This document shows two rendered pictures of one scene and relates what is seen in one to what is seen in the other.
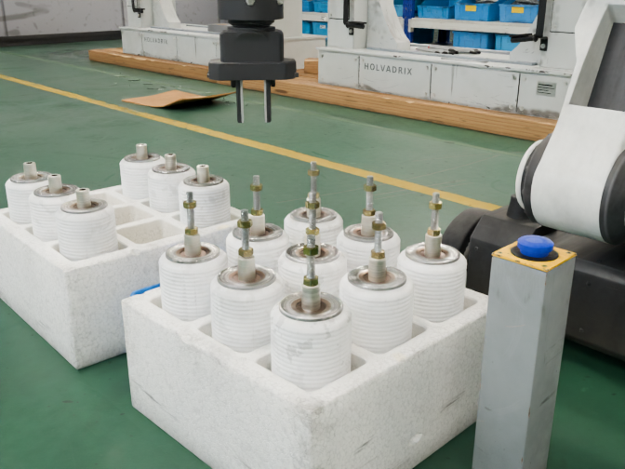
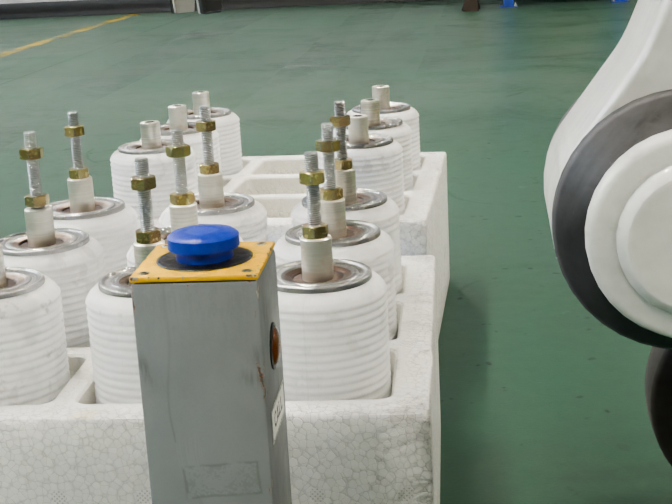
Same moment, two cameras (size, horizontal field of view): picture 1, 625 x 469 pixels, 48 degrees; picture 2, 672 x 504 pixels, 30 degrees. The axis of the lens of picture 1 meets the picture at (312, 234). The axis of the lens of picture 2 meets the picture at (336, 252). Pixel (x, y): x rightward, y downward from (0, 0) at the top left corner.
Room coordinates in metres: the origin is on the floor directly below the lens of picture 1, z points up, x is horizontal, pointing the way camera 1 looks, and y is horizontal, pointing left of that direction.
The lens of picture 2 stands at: (0.38, -0.82, 0.50)
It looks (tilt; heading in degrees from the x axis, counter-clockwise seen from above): 15 degrees down; 50
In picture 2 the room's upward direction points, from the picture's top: 3 degrees counter-clockwise
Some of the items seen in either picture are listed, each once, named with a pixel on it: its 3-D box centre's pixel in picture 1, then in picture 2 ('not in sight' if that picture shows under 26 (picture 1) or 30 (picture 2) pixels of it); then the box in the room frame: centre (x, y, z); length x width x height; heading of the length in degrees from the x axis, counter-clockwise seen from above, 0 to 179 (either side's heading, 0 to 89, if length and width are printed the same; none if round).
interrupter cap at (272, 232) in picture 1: (258, 233); (212, 205); (0.99, 0.08, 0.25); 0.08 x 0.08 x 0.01
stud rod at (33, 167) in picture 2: (245, 238); (34, 178); (0.83, 0.08, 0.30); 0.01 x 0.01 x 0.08
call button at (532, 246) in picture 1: (535, 248); (204, 248); (0.75, -0.26, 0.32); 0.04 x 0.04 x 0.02
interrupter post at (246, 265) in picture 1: (246, 268); (40, 227); (0.83, 0.08, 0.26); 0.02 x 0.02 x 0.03
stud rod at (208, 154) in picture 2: (257, 200); (207, 148); (0.99, 0.08, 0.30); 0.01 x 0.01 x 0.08
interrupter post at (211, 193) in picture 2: (257, 224); (211, 191); (0.99, 0.08, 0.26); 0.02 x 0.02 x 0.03
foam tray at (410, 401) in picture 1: (312, 355); (201, 426); (0.91, 0.00, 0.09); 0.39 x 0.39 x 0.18; 44
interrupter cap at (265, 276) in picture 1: (246, 277); (42, 243); (0.83, 0.08, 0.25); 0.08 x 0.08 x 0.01
